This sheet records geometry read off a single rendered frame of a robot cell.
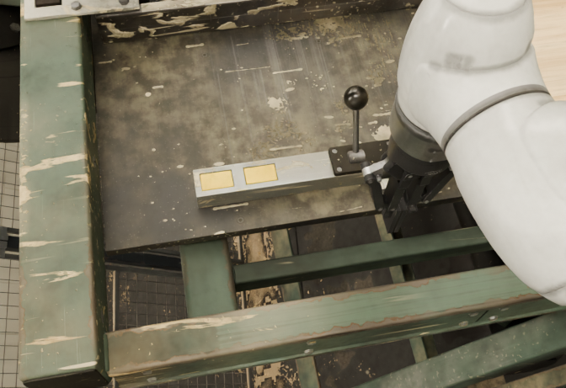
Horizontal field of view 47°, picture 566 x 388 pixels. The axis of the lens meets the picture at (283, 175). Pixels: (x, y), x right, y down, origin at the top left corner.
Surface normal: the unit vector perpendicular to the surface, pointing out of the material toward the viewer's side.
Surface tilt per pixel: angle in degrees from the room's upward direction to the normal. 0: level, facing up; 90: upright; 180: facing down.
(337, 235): 0
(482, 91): 29
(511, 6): 55
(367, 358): 0
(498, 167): 5
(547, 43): 51
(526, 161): 23
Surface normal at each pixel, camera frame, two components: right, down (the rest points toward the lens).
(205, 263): 0.04, -0.48
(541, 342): -0.74, -0.19
